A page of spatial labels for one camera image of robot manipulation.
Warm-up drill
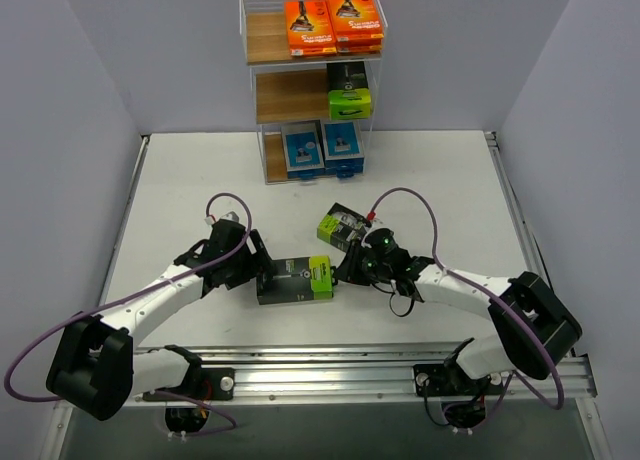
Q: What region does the black box with face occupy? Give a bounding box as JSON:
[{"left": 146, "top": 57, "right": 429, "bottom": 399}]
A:
[{"left": 316, "top": 203, "right": 372, "bottom": 253}]

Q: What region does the large orange Fusion5 razor box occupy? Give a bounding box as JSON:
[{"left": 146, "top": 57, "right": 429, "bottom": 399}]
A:
[{"left": 284, "top": 0, "right": 337, "bottom": 58}]

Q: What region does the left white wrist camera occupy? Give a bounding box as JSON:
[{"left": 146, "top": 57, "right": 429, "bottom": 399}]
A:
[{"left": 205, "top": 211, "right": 239, "bottom": 226}]

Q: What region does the orange razor box on shelf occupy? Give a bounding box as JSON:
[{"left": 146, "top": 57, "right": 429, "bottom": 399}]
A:
[{"left": 336, "top": 39, "right": 384, "bottom": 55}]

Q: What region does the blue Harry's box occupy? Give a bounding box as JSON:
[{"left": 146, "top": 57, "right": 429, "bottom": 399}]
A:
[
  {"left": 321, "top": 121, "right": 364, "bottom": 161},
  {"left": 281, "top": 122, "right": 325, "bottom": 180}
]

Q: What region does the purple cable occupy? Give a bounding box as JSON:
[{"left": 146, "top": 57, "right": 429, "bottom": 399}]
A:
[
  {"left": 367, "top": 187, "right": 566, "bottom": 429},
  {"left": 3, "top": 193, "right": 254, "bottom": 436}
]

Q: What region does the black green razor box front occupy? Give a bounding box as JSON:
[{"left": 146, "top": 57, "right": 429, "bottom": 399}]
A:
[{"left": 256, "top": 255, "right": 338, "bottom": 306}]

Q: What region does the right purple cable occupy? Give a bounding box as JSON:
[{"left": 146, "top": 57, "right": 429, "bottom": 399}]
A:
[{"left": 367, "top": 187, "right": 566, "bottom": 429}]

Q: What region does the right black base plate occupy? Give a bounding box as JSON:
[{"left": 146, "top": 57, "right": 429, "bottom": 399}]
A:
[{"left": 413, "top": 363, "right": 504, "bottom": 397}]

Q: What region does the black green razor box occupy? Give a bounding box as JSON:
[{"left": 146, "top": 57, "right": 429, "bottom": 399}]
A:
[
  {"left": 326, "top": 61, "right": 373, "bottom": 120},
  {"left": 256, "top": 255, "right": 338, "bottom": 306}
]

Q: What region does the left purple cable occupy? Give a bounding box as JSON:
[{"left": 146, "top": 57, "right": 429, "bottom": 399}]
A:
[{"left": 3, "top": 193, "right": 254, "bottom": 436}]

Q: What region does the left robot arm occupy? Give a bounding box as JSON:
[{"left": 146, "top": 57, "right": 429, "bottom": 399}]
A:
[{"left": 46, "top": 219, "right": 276, "bottom": 420}]

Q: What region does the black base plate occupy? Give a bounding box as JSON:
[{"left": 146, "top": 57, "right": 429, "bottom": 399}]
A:
[
  {"left": 161, "top": 367, "right": 235, "bottom": 401},
  {"left": 413, "top": 363, "right": 504, "bottom": 397}
]

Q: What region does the white wire wooden shelf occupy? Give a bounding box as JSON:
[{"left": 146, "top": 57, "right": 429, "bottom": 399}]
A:
[{"left": 239, "top": 0, "right": 388, "bottom": 184}]

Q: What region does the narrow orange Fusion5 razor box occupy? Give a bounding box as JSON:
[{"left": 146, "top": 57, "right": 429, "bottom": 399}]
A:
[{"left": 327, "top": 0, "right": 384, "bottom": 43}]

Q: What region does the grey blue razor box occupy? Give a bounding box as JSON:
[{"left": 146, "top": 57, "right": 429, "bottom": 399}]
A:
[{"left": 325, "top": 158, "right": 364, "bottom": 179}]

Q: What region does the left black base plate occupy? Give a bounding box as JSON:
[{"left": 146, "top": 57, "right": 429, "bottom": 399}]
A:
[{"left": 161, "top": 367, "right": 235, "bottom": 401}]

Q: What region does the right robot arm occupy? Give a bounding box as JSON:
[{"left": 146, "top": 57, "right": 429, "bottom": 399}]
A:
[{"left": 333, "top": 228, "right": 583, "bottom": 393}]

